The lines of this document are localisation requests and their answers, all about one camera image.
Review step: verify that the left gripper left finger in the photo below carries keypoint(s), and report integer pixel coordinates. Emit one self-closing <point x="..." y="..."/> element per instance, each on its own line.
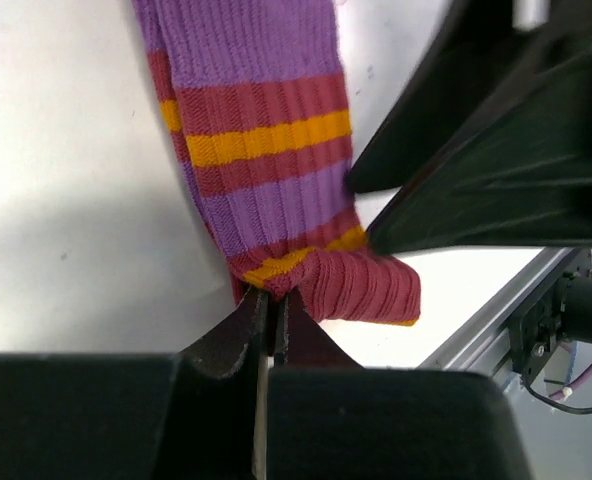
<point x="184" y="415"/>

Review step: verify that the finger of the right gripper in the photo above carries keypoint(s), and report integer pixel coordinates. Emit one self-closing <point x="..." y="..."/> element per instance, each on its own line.
<point x="475" y="47"/>
<point x="517" y="173"/>

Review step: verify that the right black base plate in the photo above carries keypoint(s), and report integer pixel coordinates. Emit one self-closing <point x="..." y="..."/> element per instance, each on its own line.
<point x="535" y="324"/>

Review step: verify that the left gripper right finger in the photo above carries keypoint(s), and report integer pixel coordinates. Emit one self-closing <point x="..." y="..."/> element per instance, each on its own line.
<point x="330" y="418"/>

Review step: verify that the aluminium frame rail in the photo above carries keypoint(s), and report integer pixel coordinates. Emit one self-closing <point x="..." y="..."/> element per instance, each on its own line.
<point x="482" y="344"/>

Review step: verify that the maroon purple striped sock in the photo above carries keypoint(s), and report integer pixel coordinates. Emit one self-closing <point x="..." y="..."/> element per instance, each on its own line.
<point x="253" y="95"/>

